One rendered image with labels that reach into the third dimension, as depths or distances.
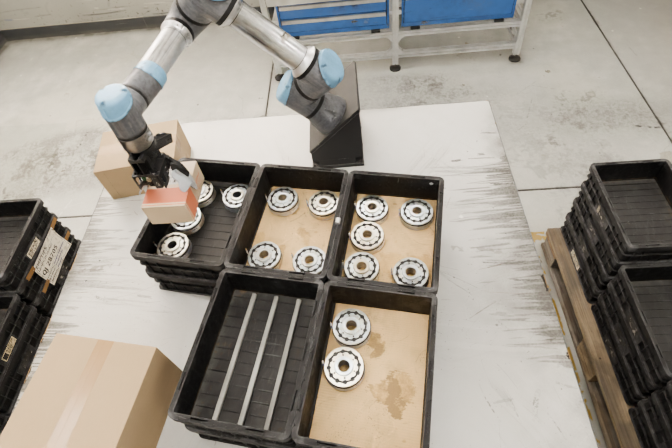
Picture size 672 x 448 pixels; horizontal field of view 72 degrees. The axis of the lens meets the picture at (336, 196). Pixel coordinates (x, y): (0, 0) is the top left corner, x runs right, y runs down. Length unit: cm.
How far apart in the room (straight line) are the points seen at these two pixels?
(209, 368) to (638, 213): 166
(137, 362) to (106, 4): 360
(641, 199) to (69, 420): 206
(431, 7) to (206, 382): 259
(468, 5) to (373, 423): 263
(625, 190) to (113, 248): 199
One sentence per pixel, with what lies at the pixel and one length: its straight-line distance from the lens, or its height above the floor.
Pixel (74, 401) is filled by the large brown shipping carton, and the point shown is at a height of 90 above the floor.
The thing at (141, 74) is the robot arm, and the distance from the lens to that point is 119.
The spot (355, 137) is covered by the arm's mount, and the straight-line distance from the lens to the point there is 171.
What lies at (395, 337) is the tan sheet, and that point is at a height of 83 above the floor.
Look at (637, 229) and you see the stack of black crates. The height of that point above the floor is 49.
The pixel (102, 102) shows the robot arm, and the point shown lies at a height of 145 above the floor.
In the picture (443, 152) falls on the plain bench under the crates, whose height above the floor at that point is 70.
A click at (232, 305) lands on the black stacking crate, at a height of 83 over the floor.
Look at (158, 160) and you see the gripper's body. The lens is 125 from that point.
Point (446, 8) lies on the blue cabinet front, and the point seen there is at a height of 43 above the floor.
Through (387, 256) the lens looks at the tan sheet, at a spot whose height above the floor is 83.
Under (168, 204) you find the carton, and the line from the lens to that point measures 130.
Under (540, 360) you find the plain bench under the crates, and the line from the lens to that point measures 148.
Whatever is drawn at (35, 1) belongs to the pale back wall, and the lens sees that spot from 481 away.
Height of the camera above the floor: 204
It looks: 51 degrees down
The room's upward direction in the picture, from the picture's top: 9 degrees counter-clockwise
